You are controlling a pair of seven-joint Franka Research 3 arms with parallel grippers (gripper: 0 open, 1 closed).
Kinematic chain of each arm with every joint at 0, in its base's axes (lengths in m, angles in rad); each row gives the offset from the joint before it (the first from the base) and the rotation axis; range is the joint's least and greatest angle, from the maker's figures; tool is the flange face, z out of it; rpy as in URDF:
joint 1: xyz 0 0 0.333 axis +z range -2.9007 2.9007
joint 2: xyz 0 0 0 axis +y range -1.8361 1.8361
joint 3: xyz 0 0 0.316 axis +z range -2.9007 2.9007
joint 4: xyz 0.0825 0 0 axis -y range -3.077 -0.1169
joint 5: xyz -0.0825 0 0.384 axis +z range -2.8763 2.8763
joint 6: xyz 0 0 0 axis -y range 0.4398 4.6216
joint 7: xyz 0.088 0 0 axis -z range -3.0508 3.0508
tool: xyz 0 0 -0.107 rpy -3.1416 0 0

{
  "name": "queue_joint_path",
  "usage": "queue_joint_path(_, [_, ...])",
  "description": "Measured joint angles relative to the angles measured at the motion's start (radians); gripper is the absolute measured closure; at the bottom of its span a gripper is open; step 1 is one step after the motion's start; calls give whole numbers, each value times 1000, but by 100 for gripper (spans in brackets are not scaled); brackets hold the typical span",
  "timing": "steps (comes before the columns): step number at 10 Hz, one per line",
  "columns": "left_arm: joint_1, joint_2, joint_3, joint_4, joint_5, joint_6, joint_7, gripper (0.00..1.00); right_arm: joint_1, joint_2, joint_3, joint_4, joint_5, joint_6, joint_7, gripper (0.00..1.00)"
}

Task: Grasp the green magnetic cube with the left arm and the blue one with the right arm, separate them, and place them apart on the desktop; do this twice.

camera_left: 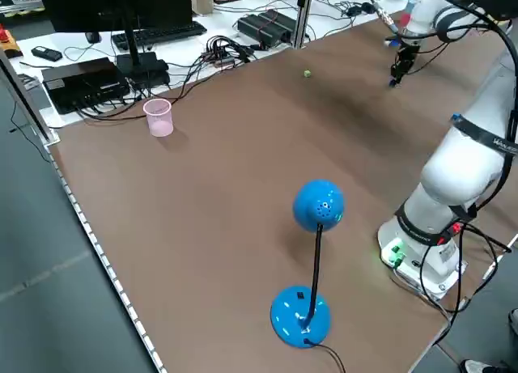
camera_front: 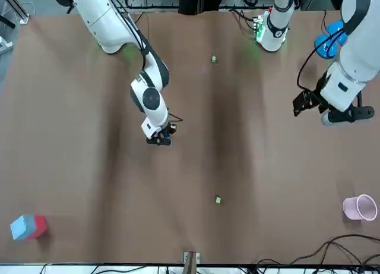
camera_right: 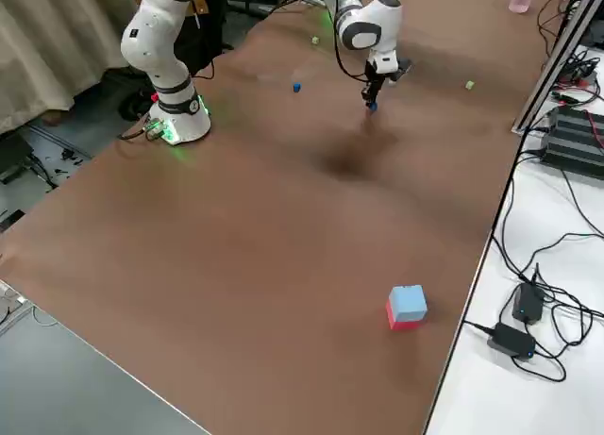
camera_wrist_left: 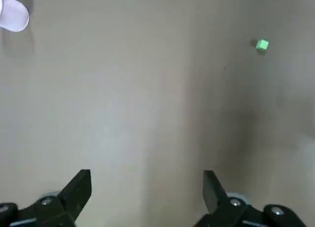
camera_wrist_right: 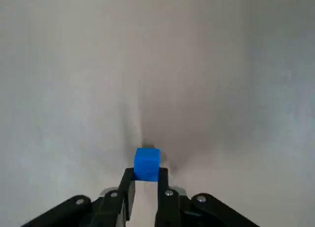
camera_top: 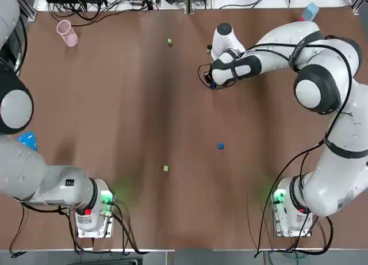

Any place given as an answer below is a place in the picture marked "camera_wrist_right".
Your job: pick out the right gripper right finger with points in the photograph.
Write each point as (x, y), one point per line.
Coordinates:
(177, 212)

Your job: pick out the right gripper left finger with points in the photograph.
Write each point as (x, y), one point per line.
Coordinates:
(98, 212)

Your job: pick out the blue magnetic cube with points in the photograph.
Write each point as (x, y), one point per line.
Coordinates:
(147, 165)

